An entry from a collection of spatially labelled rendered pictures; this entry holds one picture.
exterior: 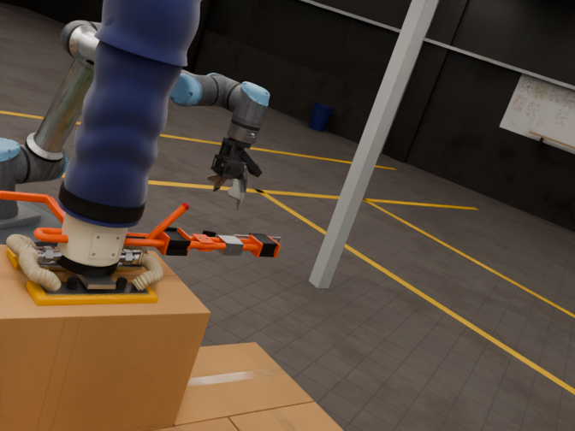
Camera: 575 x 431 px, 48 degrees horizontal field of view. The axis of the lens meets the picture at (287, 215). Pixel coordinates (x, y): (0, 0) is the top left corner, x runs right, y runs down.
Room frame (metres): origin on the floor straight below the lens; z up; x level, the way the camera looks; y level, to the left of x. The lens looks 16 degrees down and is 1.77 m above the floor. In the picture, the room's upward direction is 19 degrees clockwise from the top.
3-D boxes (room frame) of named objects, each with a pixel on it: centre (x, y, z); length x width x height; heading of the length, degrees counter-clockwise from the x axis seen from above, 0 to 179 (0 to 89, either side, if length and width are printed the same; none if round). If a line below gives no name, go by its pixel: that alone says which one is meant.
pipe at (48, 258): (1.64, 0.49, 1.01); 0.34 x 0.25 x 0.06; 133
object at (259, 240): (2.04, 0.04, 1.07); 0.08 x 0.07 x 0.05; 133
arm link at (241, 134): (1.91, 0.21, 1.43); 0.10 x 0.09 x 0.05; 43
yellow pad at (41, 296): (1.57, 0.42, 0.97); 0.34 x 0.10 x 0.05; 133
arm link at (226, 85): (1.96, 0.32, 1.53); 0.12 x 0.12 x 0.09; 61
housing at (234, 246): (1.95, 0.15, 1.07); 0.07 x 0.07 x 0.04; 43
